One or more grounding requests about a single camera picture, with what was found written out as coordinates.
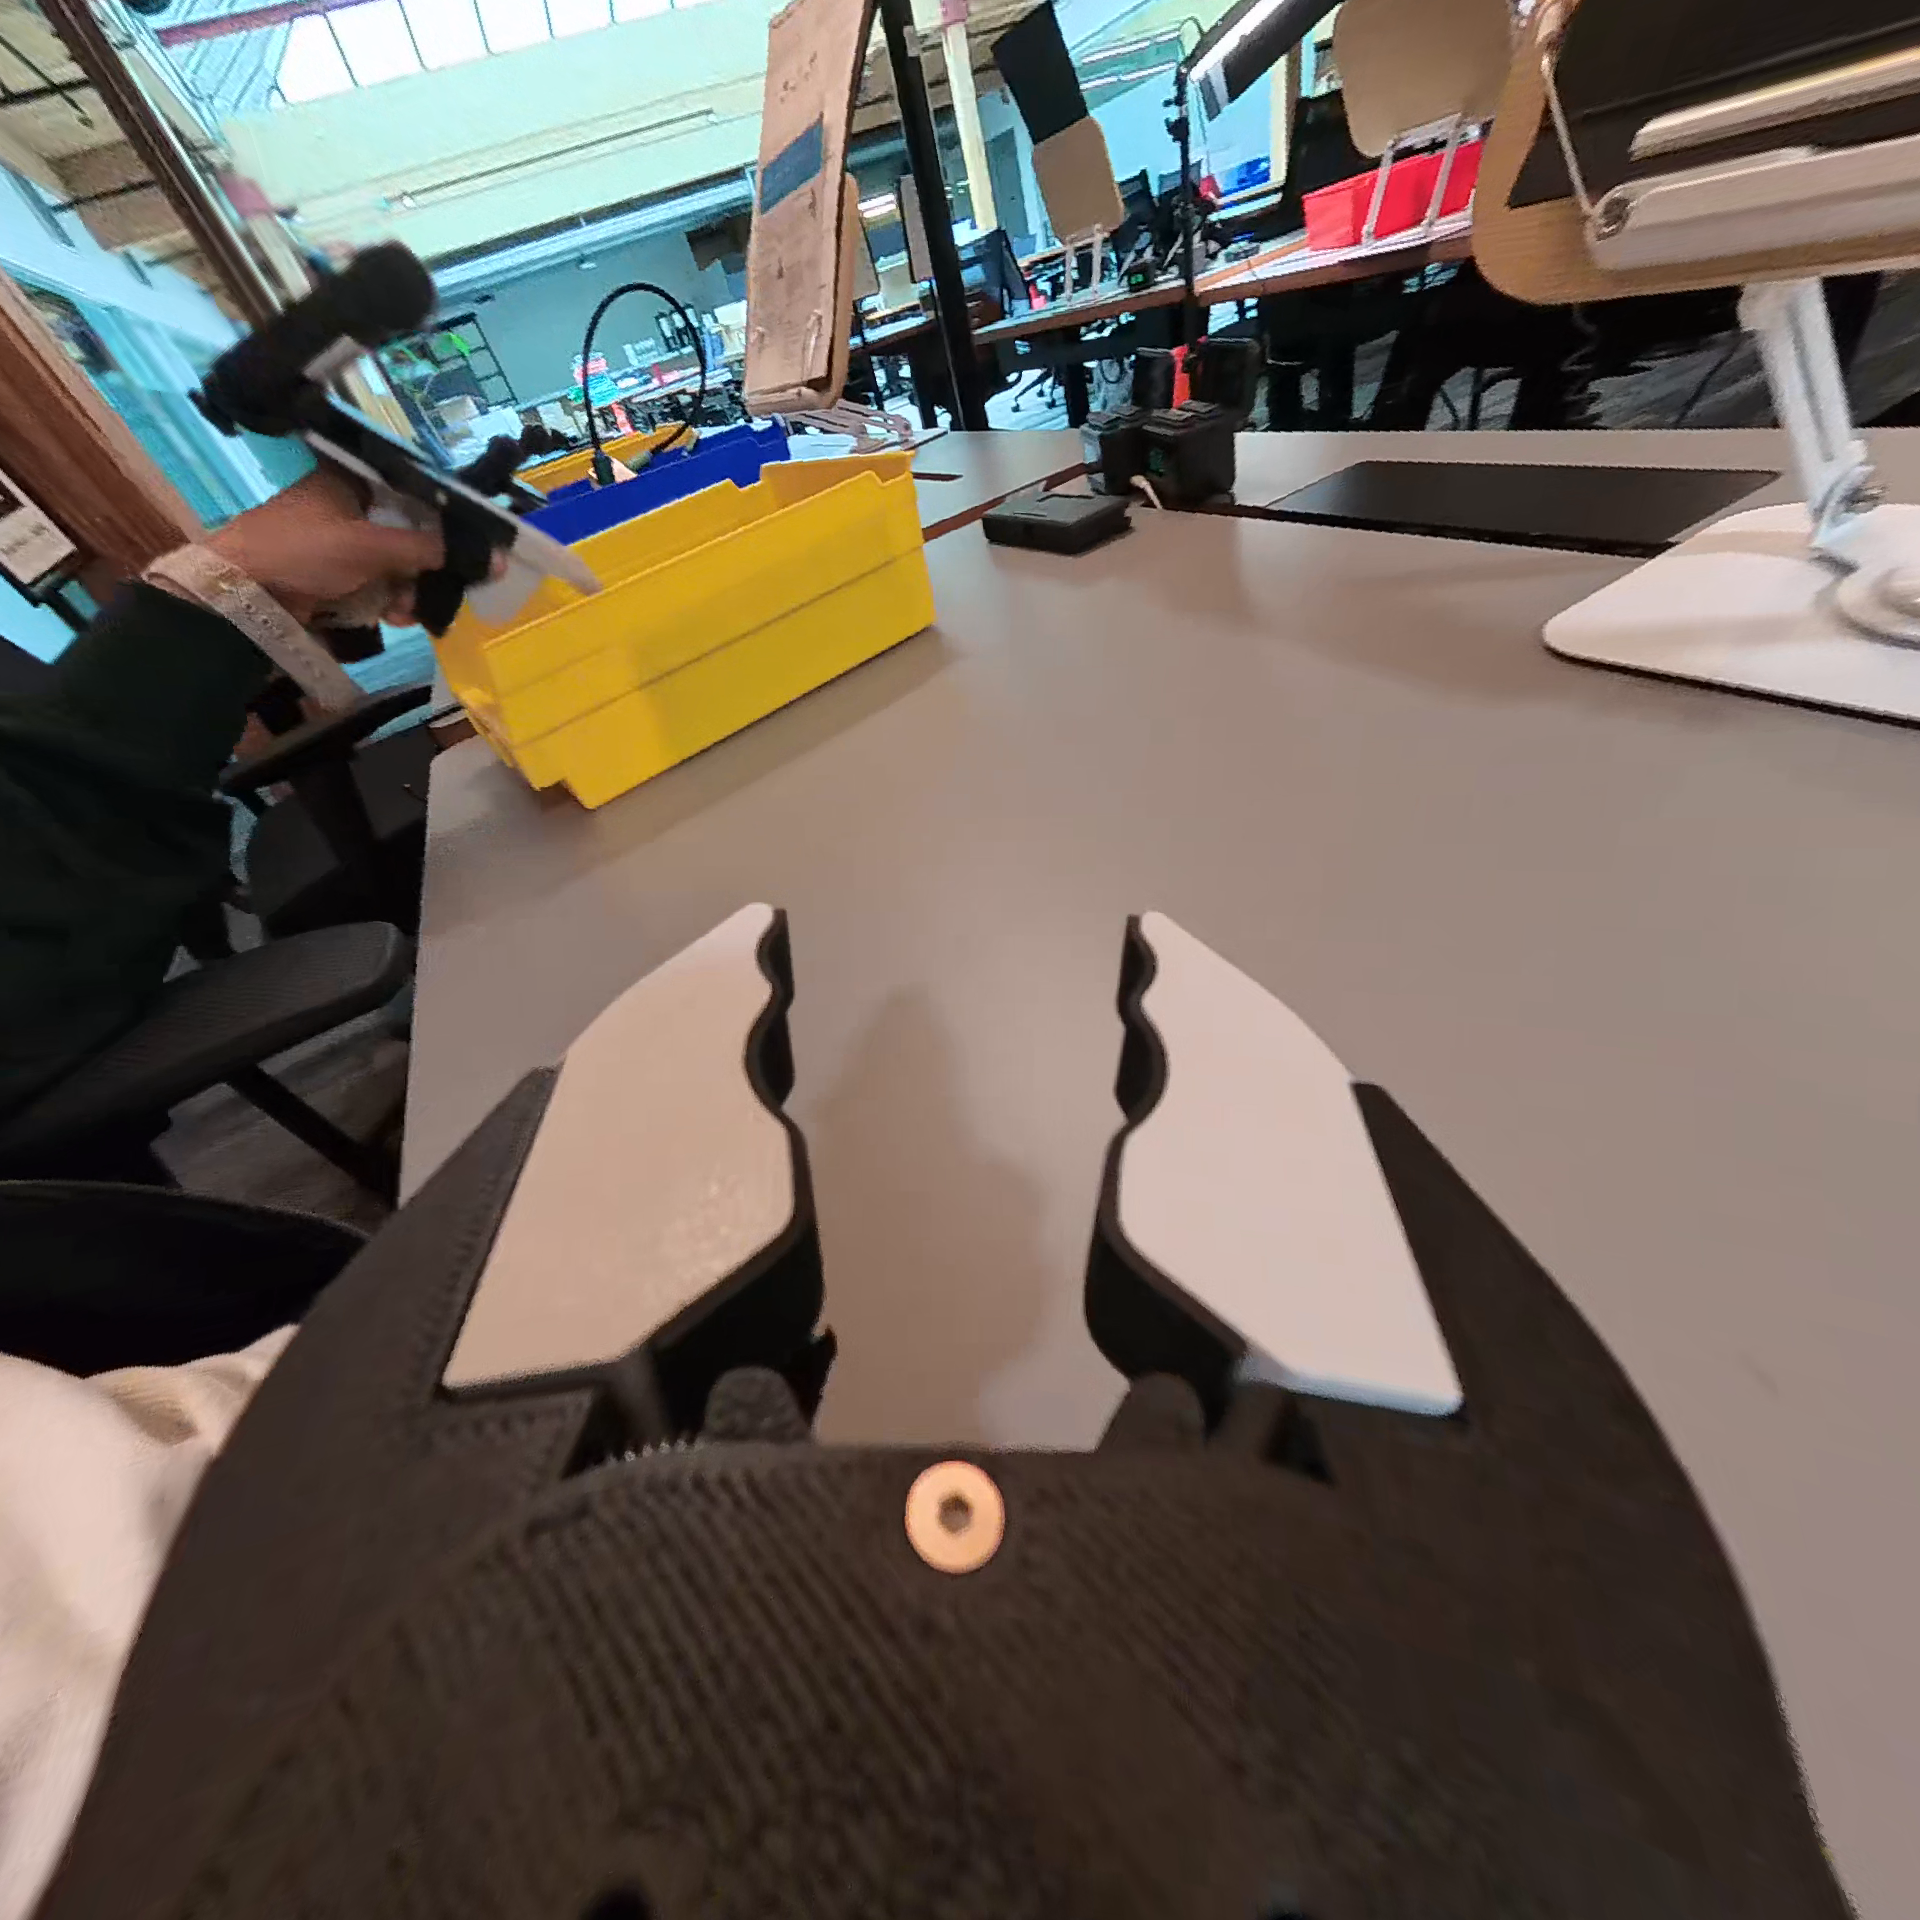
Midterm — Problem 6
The grey strap wristwatch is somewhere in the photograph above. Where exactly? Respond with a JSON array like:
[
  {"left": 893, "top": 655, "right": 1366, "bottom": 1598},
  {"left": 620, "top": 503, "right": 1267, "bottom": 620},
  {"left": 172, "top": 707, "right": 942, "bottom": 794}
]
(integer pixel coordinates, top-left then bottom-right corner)
[{"left": 139, "top": 544, "right": 365, "bottom": 718}]

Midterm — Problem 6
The brown board on stand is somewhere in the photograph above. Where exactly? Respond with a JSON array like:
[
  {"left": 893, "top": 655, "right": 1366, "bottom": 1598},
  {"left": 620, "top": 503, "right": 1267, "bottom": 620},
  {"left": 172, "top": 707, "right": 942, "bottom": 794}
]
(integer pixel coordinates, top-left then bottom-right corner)
[{"left": 743, "top": 0, "right": 883, "bottom": 422}]

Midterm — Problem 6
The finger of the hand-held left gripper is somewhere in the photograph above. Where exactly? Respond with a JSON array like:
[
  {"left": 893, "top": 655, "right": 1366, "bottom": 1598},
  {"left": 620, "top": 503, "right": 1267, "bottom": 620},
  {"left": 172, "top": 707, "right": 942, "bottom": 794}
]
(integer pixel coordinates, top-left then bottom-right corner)
[{"left": 458, "top": 516, "right": 605, "bottom": 623}]

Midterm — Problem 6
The yellow plastic bin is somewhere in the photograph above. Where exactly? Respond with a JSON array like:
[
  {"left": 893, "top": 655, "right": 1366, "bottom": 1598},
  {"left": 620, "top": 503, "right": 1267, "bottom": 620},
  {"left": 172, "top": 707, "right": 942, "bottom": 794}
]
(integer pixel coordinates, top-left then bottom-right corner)
[
  {"left": 429, "top": 447, "right": 937, "bottom": 814},
  {"left": 515, "top": 422, "right": 701, "bottom": 500}
]

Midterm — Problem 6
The black battery charger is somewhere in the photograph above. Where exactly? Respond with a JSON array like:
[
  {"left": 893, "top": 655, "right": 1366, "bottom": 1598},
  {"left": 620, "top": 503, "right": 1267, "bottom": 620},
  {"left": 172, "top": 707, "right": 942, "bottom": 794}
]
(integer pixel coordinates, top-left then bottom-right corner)
[{"left": 1078, "top": 336, "right": 1265, "bottom": 510}]

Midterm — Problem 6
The dark chair armrest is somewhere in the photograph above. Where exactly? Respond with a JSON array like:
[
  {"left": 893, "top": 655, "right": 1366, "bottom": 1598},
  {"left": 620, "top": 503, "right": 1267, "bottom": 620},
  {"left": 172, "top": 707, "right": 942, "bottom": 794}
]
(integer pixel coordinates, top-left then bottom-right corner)
[{"left": 0, "top": 919, "right": 417, "bottom": 1160}]

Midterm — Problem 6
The black metal pole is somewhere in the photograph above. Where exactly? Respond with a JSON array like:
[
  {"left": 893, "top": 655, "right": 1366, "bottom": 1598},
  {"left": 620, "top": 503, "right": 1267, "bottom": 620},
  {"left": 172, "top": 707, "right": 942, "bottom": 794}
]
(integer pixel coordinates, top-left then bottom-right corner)
[{"left": 874, "top": 0, "right": 995, "bottom": 435}]

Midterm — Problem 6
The person's left forearm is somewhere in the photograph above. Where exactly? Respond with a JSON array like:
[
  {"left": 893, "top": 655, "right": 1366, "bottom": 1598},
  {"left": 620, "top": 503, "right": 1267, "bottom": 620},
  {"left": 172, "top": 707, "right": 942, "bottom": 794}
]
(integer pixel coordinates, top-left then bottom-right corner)
[{"left": 0, "top": 582, "right": 301, "bottom": 1120}]

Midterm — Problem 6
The black office chair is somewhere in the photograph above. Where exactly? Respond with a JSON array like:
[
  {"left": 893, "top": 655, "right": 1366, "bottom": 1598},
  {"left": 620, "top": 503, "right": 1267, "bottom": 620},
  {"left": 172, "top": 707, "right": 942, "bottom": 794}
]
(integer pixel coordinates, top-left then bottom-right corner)
[{"left": 221, "top": 678, "right": 442, "bottom": 934}]

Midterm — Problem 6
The black gooseneck cable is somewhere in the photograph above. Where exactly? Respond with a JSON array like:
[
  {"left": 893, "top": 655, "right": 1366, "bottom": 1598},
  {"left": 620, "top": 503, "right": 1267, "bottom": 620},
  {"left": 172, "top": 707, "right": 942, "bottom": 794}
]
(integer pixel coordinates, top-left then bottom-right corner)
[{"left": 579, "top": 279, "right": 710, "bottom": 492}]

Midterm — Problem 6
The wooden office desk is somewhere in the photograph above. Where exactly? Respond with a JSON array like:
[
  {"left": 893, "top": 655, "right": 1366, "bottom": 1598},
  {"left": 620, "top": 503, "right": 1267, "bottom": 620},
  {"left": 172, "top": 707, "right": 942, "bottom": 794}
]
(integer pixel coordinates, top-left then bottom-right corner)
[{"left": 861, "top": 222, "right": 1479, "bottom": 436}]

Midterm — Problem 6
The black light bar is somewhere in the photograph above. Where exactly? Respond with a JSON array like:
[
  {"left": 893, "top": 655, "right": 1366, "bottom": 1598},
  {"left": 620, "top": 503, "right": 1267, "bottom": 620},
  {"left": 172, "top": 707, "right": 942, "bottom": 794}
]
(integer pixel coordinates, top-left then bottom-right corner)
[{"left": 1174, "top": 0, "right": 1340, "bottom": 126}]

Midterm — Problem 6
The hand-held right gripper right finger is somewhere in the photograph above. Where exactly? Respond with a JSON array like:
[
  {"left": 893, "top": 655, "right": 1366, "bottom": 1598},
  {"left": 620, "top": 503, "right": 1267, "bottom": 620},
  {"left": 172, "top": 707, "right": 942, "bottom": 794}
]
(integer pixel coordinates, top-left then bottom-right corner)
[{"left": 1083, "top": 910, "right": 1468, "bottom": 1419}]

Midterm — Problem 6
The silver stand with tan board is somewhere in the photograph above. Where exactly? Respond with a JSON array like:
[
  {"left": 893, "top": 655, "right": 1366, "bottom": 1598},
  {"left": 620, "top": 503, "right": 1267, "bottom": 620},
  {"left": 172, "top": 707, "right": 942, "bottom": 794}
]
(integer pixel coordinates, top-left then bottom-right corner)
[{"left": 1468, "top": 0, "right": 1920, "bottom": 731}]

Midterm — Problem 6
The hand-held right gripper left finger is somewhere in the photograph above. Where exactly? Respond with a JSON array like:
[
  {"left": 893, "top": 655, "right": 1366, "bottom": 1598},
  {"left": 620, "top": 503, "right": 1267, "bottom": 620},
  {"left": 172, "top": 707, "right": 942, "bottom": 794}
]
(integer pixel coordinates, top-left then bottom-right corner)
[{"left": 439, "top": 902, "right": 833, "bottom": 1403}]

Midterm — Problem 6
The red plastic bin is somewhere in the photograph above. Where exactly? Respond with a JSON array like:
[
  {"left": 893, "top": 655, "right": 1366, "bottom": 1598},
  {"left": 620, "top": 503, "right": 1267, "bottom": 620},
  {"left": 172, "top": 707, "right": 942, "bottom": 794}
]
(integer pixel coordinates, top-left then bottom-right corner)
[{"left": 1300, "top": 140, "right": 1491, "bottom": 253}]

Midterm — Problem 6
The flat black box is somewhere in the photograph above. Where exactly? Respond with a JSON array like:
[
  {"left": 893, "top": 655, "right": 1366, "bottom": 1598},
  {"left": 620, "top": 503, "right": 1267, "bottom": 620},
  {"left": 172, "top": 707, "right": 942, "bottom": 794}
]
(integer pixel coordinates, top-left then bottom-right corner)
[{"left": 981, "top": 490, "right": 1134, "bottom": 558}]

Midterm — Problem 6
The black desk mat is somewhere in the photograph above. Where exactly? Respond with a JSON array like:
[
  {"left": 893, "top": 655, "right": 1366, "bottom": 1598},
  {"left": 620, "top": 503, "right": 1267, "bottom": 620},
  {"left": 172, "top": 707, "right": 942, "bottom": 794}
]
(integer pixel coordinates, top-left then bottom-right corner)
[{"left": 1265, "top": 459, "right": 1782, "bottom": 554}]

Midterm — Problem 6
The person's white shirt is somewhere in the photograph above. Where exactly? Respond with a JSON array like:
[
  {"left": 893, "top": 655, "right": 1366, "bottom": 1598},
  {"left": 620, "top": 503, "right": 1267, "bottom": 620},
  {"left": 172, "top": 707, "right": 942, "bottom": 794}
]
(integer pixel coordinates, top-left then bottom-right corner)
[{"left": 0, "top": 1324, "right": 298, "bottom": 1920}]

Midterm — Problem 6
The person's left hand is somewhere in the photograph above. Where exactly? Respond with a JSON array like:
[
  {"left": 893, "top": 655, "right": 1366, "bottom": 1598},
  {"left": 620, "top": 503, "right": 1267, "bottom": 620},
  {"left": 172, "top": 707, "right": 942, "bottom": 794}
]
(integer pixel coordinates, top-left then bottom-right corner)
[{"left": 225, "top": 468, "right": 449, "bottom": 634}]

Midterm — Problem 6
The blue plastic bin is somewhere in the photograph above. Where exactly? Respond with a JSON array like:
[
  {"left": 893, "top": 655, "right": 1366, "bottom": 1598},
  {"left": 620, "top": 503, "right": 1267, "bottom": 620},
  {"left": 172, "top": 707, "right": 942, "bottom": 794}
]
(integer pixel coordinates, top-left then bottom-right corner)
[{"left": 522, "top": 420, "right": 794, "bottom": 549}]

